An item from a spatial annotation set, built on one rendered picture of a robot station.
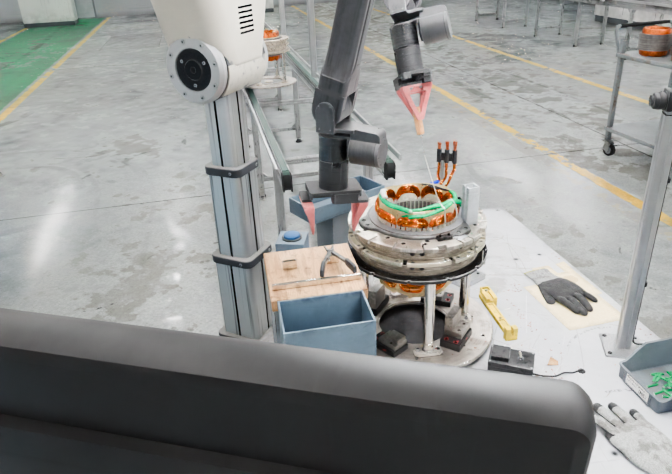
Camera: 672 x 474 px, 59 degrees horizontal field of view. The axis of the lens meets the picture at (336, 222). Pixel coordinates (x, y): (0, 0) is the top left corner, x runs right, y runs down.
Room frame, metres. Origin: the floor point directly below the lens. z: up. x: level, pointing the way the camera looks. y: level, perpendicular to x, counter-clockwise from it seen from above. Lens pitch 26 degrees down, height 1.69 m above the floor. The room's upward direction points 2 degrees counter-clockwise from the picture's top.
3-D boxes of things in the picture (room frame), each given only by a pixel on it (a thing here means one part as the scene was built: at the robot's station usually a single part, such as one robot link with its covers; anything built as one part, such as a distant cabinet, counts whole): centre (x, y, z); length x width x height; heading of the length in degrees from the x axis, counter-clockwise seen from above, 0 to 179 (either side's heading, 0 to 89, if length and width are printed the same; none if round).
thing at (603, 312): (1.37, -0.63, 0.78); 0.31 x 0.19 x 0.01; 12
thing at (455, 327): (1.16, -0.28, 0.85); 0.06 x 0.04 x 0.05; 146
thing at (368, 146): (1.04, -0.04, 1.37); 0.11 x 0.09 x 0.12; 65
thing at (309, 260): (1.07, 0.05, 1.05); 0.20 x 0.19 x 0.02; 10
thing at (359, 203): (1.06, -0.02, 1.20); 0.07 x 0.07 x 0.09; 10
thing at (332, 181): (1.06, 0.00, 1.27); 0.10 x 0.07 x 0.07; 100
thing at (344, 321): (0.92, 0.03, 0.92); 0.17 x 0.11 x 0.28; 100
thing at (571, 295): (1.37, -0.61, 0.79); 0.24 x 0.13 x 0.02; 12
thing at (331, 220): (1.49, -0.01, 0.92); 0.25 x 0.11 x 0.28; 126
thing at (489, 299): (1.28, -0.41, 0.80); 0.22 x 0.04 x 0.03; 5
